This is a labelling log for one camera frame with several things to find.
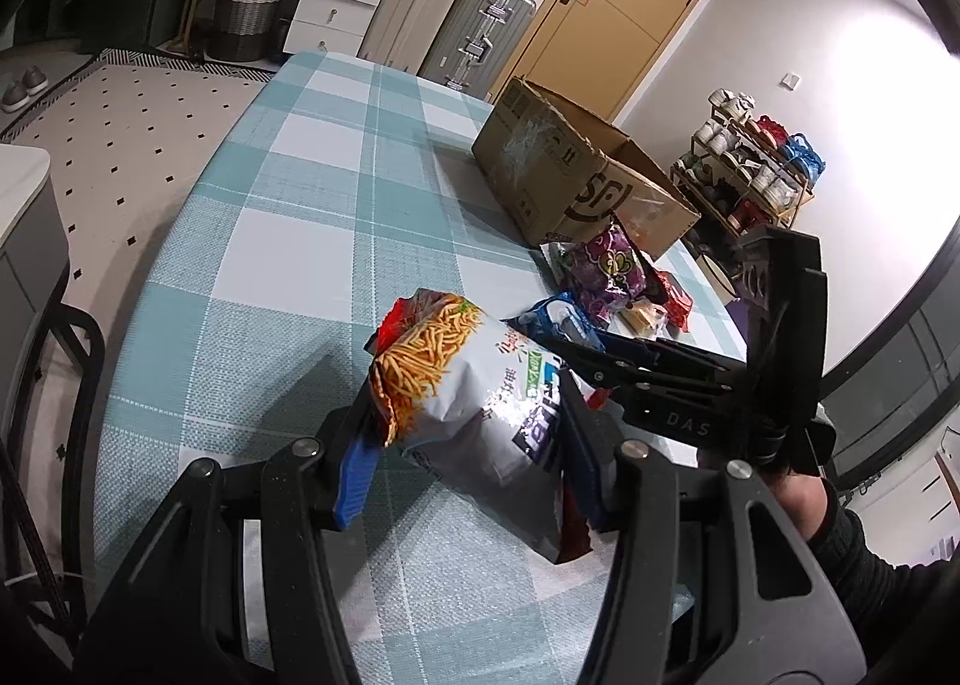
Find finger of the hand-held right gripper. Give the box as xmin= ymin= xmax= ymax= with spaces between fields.
xmin=555 ymin=347 xmax=758 ymax=442
xmin=600 ymin=331 xmax=751 ymax=390

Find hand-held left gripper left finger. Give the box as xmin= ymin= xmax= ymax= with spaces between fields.
xmin=75 ymin=385 xmax=387 ymax=685

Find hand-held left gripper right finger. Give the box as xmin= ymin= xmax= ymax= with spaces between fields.
xmin=555 ymin=366 xmax=871 ymax=685

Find red cookie packet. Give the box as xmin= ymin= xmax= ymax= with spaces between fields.
xmin=649 ymin=265 xmax=697 ymax=334

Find beige cracker packet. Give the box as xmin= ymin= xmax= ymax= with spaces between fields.
xmin=619 ymin=301 xmax=668 ymax=340

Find fries print snack bag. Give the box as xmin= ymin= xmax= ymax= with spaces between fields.
xmin=366 ymin=289 xmax=597 ymax=566

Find blue snack packet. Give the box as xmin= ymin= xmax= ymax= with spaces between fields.
xmin=501 ymin=291 xmax=607 ymax=356

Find brown cardboard box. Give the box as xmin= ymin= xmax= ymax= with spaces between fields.
xmin=471 ymin=76 xmax=702 ymax=259

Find person's right forearm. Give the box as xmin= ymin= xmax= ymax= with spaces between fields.
xmin=806 ymin=486 xmax=960 ymax=685

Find person's right hand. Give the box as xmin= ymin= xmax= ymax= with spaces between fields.
xmin=769 ymin=464 xmax=830 ymax=543

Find cream waste bin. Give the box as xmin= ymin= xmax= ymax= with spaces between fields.
xmin=694 ymin=246 xmax=743 ymax=302

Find wooden shoe rack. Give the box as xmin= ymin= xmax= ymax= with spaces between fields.
xmin=671 ymin=96 xmax=818 ymax=259

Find rows of racked shoes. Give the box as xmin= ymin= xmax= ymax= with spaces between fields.
xmin=675 ymin=87 xmax=826 ymax=236

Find teal checked tablecloth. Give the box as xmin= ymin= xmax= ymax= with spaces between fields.
xmin=94 ymin=50 xmax=751 ymax=685

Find wooden door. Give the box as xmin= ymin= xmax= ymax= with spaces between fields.
xmin=491 ymin=0 xmax=734 ymax=124

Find silver suitcase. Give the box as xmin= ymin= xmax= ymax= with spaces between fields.
xmin=418 ymin=0 xmax=538 ymax=103

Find cream dotted rug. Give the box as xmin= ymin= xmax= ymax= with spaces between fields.
xmin=0 ymin=47 xmax=280 ymax=386

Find beige suitcase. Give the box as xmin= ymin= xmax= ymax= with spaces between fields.
xmin=358 ymin=0 xmax=473 ymax=75

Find woven laundry basket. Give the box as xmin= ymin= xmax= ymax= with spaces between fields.
xmin=208 ymin=0 xmax=290 ymax=62

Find black metal frame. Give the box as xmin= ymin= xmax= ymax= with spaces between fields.
xmin=0 ymin=302 xmax=110 ymax=648

